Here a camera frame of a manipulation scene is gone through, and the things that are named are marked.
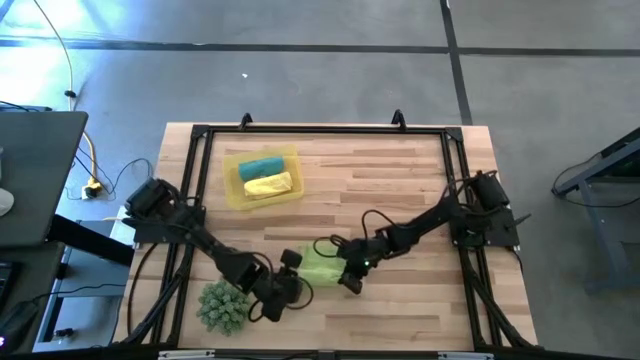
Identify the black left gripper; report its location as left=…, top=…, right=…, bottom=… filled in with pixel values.
left=252, top=248, right=306, bottom=323

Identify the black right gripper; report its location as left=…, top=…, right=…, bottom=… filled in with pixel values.
left=335, top=236, right=392, bottom=296

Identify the green microfiber towel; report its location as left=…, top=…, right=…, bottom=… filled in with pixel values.
left=298, top=243, right=348, bottom=288

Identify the yellow microfiber towel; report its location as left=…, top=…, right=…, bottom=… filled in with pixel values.
left=243, top=171, right=295, bottom=200

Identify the teal microfiber towel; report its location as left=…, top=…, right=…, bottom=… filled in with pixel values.
left=237, top=155, right=287, bottom=183

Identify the yellow translucent plastic basket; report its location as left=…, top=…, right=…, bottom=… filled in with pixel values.
left=221, top=143, right=306, bottom=212

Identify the green spiky artificial plant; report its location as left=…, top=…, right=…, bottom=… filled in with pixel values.
left=195, top=279, right=253, bottom=337

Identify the grey metal cabinet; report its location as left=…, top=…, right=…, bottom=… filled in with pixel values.
left=32, top=219, right=132, bottom=352

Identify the black desk beam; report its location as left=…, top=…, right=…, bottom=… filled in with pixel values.
left=47, top=214, right=136, bottom=267

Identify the yellow power plug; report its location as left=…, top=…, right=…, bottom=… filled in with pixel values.
left=82, top=179, right=104, bottom=201

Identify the blue-grey metal cart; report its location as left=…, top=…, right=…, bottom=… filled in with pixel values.
left=551, top=127, right=640, bottom=297

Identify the dark grey desk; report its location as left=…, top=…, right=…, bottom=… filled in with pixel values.
left=0, top=110, right=90, bottom=249

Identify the black computer mouse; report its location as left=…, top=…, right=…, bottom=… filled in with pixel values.
left=0, top=298, right=41, bottom=354

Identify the white object on desk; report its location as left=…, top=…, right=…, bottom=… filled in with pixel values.
left=0, top=187, right=15, bottom=218

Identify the silver metal bracket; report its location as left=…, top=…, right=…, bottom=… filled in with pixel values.
left=158, top=349, right=216, bottom=360
left=437, top=351, right=495, bottom=360

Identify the black metal table frame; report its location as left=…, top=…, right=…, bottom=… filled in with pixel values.
left=113, top=109, right=540, bottom=352

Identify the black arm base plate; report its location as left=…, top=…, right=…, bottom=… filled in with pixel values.
left=122, top=203, right=207, bottom=246
left=447, top=205, right=521, bottom=249

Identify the yellow cable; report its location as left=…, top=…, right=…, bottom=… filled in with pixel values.
left=32, top=0, right=99, bottom=187

